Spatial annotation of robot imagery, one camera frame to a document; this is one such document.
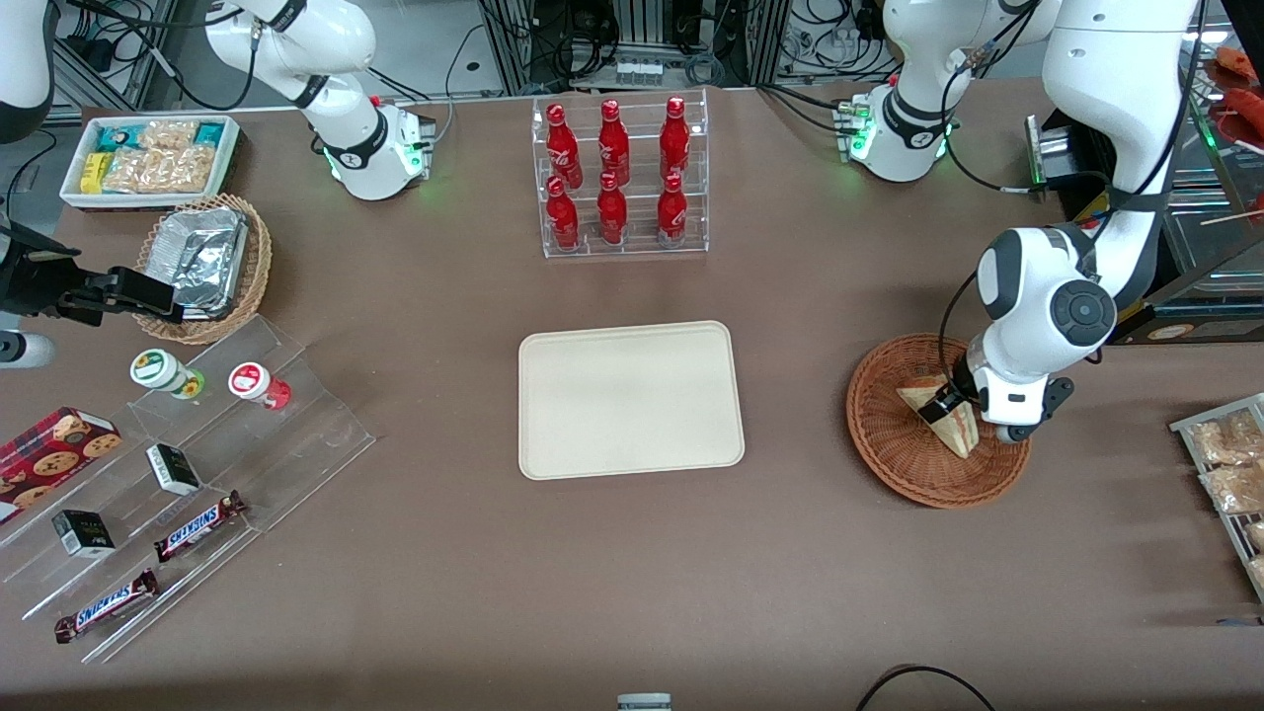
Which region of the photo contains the red cookie box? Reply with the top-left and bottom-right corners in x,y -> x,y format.
0,406 -> 123,526

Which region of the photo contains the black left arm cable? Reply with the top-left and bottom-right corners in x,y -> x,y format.
936,0 -> 1204,396

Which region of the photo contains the red cola bottle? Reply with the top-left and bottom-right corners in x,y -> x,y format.
546,176 -> 582,251
659,96 -> 692,181
545,103 -> 585,191
596,172 -> 629,246
597,99 -> 631,187
656,173 -> 689,248

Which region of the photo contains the large clear snack bag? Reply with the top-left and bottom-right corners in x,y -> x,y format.
102,146 -> 220,196

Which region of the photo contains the Snickers chocolate bar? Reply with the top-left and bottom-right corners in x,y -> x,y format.
54,569 -> 160,645
153,491 -> 248,564

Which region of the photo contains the tray of snack bags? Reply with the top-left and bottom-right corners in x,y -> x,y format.
1169,392 -> 1264,603

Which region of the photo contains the black floor cable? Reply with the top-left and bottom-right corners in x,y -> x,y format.
854,664 -> 998,711

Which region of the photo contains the aluminium frame rack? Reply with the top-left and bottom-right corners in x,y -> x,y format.
479,0 -> 791,95

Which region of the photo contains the cream plastic tray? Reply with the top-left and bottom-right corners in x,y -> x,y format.
518,320 -> 746,482

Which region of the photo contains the clear acrylic step shelf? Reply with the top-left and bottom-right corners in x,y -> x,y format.
0,314 -> 377,665

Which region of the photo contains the green lid yogurt cup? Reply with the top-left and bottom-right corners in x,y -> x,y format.
129,348 -> 206,400

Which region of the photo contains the red lid yogurt cup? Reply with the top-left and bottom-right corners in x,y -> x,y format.
227,361 -> 293,412

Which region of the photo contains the light wicker basket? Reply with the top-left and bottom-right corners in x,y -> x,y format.
133,193 -> 274,346

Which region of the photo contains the silver box with green light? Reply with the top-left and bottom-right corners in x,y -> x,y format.
1025,112 -> 1079,189

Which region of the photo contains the clear acrylic bottle rack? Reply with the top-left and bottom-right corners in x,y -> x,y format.
531,87 -> 710,260

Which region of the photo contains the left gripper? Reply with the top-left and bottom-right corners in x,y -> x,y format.
916,363 -> 1050,436

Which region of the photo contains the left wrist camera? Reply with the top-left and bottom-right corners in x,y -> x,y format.
995,377 -> 1076,444

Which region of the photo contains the brown round wicker basket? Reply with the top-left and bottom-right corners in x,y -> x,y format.
846,334 -> 1034,510

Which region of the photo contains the white plastic bin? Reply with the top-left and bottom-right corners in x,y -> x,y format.
59,114 -> 242,212

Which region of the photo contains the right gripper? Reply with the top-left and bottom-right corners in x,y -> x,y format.
0,223 -> 187,328

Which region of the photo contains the small clear snack bag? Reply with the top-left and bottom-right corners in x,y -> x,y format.
136,118 -> 200,151

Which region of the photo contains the triangular sandwich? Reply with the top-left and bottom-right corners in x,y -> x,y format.
897,371 -> 981,460

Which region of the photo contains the small black carton box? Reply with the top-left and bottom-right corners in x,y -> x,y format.
51,509 -> 118,560
145,442 -> 203,497

